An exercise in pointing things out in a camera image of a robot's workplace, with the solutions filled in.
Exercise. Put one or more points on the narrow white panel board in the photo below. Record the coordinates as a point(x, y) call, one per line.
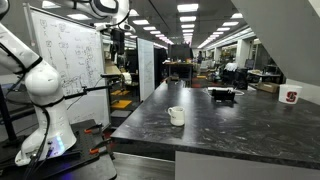
point(146, 67)

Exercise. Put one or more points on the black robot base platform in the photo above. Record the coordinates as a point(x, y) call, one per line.
point(86, 160)

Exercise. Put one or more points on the cardboard box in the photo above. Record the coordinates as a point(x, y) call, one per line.
point(268, 87)

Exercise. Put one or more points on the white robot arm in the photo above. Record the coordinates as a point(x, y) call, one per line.
point(54, 136)

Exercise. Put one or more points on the black device on table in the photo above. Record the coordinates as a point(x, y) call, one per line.
point(223, 95)

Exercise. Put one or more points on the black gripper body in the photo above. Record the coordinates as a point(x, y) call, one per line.
point(117, 48)

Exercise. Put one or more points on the white bucket red logo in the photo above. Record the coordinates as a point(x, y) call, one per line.
point(289, 94)

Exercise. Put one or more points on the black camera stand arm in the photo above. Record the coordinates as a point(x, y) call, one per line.
point(85, 90)

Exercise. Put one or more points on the white ceramic mug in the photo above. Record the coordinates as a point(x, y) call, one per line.
point(177, 115)

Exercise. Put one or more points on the large whiteboard with drawings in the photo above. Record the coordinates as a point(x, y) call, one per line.
point(75, 51)

